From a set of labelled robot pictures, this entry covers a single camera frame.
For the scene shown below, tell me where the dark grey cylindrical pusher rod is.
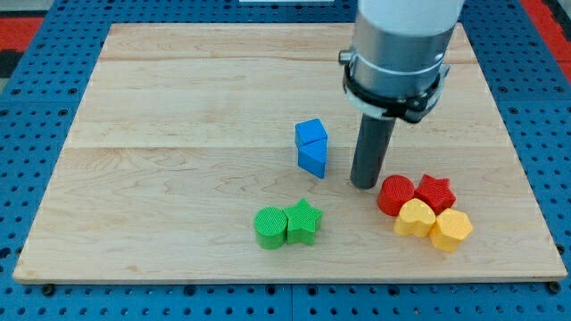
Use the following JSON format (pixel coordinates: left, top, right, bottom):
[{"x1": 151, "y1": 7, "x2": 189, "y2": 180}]
[{"x1": 350, "y1": 114, "x2": 396, "y2": 189}]

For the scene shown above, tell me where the red star block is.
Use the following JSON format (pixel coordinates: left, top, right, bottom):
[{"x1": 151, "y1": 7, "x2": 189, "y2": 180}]
[{"x1": 414, "y1": 174, "x2": 456, "y2": 216}]

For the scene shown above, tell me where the green circle block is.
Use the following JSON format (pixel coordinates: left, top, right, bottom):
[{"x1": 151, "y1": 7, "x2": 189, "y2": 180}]
[{"x1": 253, "y1": 207, "x2": 288, "y2": 250}]

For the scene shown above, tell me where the blue triangle block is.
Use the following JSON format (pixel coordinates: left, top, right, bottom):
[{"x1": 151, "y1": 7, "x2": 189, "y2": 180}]
[{"x1": 298, "y1": 139, "x2": 327, "y2": 179}]

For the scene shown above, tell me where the red circle block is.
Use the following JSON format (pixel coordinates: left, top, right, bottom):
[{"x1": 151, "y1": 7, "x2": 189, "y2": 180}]
[{"x1": 377, "y1": 175, "x2": 415, "y2": 217}]

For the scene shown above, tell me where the green star block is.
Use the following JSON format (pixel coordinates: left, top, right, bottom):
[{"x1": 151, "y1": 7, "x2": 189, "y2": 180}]
[{"x1": 283, "y1": 198, "x2": 322, "y2": 246}]

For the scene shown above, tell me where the light wooden board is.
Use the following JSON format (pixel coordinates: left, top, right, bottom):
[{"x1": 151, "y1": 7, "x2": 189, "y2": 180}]
[{"x1": 13, "y1": 24, "x2": 567, "y2": 284}]

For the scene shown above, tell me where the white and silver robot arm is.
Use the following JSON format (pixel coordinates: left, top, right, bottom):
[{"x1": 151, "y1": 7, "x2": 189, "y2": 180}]
[{"x1": 338, "y1": 0, "x2": 464, "y2": 189}]

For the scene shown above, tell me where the blue cube block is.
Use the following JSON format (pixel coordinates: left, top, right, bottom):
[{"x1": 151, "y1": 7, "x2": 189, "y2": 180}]
[{"x1": 294, "y1": 119, "x2": 327, "y2": 147}]

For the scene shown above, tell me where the yellow heart block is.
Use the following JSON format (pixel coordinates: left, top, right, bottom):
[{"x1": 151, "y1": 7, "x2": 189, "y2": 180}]
[{"x1": 393, "y1": 198, "x2": 436, "y2": 237}]

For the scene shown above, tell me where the yellow hexagon block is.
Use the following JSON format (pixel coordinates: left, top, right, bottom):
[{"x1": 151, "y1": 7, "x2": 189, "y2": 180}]
[{"x1": 429, "y1": 209, "x2": 474, "y2": 252}]

